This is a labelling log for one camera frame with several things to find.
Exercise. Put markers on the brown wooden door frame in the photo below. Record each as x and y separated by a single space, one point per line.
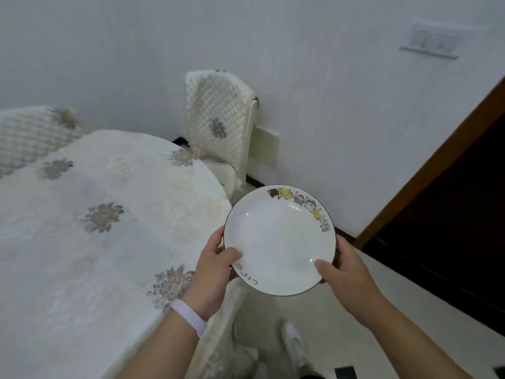
430 161

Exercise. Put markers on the person's right hand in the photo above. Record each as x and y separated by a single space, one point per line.
351 278

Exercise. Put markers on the person's left hand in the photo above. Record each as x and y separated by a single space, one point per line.
211 278

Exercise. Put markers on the person's white shoe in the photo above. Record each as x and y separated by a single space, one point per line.
296 345

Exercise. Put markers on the person's left thumb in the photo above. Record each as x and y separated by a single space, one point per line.
229 256

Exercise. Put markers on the person's right thumb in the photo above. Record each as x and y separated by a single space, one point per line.
326 269

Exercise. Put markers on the chair with quilted cover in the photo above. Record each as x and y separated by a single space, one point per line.
31 134
219 126

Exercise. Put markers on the white wall switch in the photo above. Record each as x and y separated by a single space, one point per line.
434 39

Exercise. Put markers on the person's right forearm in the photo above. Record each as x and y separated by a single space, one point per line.
410 339

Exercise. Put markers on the white plate with cartoon print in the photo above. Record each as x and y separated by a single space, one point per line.
278 240

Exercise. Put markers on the person's left forearm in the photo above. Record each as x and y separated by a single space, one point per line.
157 347

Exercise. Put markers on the white floral tablecloth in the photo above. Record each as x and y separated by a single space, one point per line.
98 248

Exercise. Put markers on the white wristband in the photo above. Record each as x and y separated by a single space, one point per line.
189 311

